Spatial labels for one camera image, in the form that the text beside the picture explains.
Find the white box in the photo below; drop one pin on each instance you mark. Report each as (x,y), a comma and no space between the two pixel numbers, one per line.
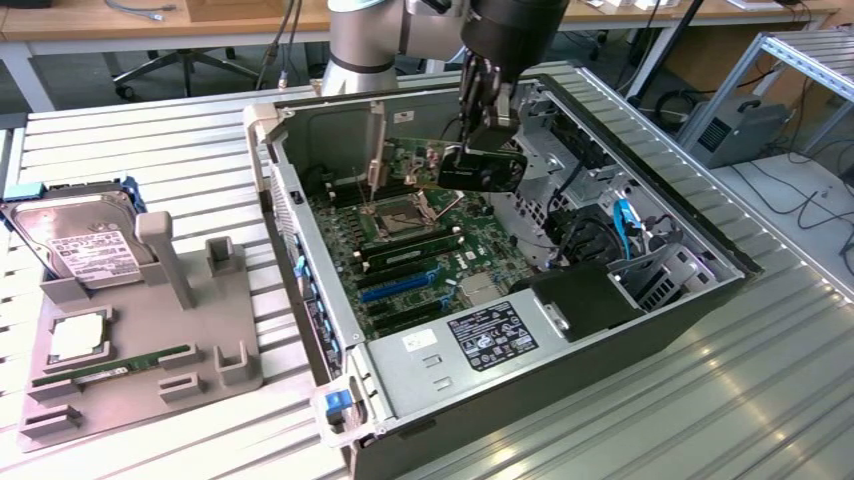
(640,4)

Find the blue case latch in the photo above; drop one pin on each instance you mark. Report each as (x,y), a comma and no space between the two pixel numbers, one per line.
(336,402)

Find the black stand pole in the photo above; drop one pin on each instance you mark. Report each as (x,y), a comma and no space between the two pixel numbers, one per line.
(688,12)

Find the open metal socket cover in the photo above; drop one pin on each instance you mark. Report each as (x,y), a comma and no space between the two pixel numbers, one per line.
(423,196)

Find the black graphics card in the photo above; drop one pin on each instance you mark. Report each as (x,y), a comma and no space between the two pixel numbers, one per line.
(480,175)

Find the open black PC case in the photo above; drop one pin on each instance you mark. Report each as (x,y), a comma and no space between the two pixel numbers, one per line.
(534,425)

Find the blue disk carrier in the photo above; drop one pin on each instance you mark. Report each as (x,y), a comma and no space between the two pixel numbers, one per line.
(23,192)

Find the black desk device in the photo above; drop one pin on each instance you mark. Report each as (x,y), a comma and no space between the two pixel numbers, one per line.
(23,3)

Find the black plastic air shroud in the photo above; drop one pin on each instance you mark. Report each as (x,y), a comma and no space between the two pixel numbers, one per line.
(587,300)

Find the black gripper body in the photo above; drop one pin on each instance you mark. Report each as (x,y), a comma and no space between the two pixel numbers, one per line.
(514,35)

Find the silver power supply unit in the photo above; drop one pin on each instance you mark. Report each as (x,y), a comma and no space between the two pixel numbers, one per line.
(427,370)

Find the black RAM slot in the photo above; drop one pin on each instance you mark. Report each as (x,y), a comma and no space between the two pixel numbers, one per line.
(350,186)
(354,199)

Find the green motherboard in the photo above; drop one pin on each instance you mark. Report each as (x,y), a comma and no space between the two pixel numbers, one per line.
(333,225)

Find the thin socket locking lever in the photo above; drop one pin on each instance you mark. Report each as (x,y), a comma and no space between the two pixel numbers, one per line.
(363,197)

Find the grey floor appliance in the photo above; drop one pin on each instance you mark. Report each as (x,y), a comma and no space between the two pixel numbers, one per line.
(740,130)

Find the long wooden desk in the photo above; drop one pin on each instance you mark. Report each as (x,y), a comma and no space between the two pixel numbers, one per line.
(734,15)

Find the green loose RAM stick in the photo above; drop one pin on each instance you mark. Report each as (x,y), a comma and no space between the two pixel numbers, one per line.
(147,359)

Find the silver perforated drive cage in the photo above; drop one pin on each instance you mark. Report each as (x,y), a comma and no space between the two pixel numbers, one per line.
(530,225)

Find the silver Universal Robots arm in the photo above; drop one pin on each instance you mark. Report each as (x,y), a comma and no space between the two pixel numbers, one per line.
(360,40)

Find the silver chipset heatsink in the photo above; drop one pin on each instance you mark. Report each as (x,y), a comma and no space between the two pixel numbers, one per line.
(480,292)

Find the black office chair base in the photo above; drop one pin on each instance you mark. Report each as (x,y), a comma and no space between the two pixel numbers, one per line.
(187,62)
(587,36)

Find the grey parts rack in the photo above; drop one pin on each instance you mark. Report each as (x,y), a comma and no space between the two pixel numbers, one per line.
(133,350)

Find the silver CPU chip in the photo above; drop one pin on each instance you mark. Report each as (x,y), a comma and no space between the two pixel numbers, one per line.
(76,337)

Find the black expansion slot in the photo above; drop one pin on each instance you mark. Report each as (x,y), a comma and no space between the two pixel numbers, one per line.
(403,310)
(390,278)
(408,324)

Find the blue expansion slot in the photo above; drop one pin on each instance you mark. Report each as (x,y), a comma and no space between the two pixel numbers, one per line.
(394,290)

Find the aluminium frame rack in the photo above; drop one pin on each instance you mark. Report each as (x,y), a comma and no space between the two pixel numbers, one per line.
(814,55)

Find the silver disk bay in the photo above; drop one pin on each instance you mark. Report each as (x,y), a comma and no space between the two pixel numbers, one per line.
(667,280)

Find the silver hard disk drive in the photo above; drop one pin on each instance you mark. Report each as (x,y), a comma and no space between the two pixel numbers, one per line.
(80,250)

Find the wooden desk white legs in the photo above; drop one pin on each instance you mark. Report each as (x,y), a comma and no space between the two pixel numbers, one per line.
(53,25)

